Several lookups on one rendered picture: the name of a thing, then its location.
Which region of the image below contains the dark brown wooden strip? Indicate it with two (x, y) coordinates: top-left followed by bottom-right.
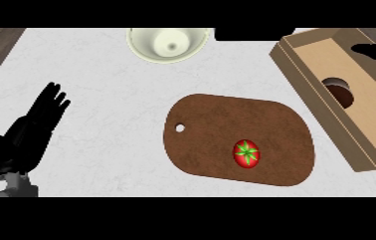
(0, 28), (26, 66)

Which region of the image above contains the red tomato with green stem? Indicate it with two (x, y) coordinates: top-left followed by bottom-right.
(231, 138), (260, 169)

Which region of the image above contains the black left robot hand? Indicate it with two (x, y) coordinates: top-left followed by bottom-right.
(0, 82), (72, 176)

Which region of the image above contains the pale cream bowl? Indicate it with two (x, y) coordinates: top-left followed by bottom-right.
(126, 28), (212, 65)

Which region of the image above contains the brown wooden cutting board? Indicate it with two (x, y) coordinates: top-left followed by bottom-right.
(162, 93), (315, 187)

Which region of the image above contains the cardboard box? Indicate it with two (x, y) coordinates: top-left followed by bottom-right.
(268, 28), (376, 173)

